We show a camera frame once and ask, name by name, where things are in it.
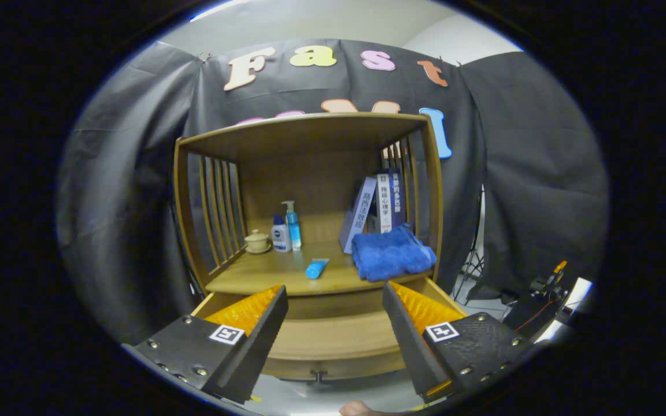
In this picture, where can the black backdrop cloth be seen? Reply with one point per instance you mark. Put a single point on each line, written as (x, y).
(125, 185)

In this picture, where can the pale grey book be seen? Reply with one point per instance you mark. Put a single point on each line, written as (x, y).
(359, 214)

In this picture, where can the blue white cream tube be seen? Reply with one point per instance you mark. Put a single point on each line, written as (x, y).
(315, 270)

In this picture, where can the clear blue pump bottle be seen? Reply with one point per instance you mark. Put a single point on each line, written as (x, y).
(293, 231)

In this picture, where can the wooden countertop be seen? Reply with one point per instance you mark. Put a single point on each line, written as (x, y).
(275, 271)

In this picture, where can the white bottle with blue cap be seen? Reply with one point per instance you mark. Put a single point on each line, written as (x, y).
(280, 238)

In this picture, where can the wooden drawer with black knob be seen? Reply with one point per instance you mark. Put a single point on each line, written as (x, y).
(333, 341)

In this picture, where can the beige lidded teacup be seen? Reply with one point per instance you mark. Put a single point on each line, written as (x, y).
(257, 241)

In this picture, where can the blue folded towel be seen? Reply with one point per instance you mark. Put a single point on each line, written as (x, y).
(391, 254)

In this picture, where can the white book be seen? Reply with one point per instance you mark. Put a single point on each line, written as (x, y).
(384, 202)

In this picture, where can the black tripod stand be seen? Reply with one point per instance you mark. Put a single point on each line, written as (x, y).
(474, 260)

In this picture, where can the dark equipment with orange part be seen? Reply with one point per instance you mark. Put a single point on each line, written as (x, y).
(535, 312)

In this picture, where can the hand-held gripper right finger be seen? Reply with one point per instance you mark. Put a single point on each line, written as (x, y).
(411, 341)

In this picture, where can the white flat panel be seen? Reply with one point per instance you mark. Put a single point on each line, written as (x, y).
(576, 292)

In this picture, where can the wooden cabinet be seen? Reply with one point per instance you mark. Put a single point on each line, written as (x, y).
(298, 136)

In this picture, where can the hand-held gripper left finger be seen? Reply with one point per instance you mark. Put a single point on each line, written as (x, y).
(258, 346)

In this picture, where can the dark blue book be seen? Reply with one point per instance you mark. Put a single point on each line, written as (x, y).
(396, 196)

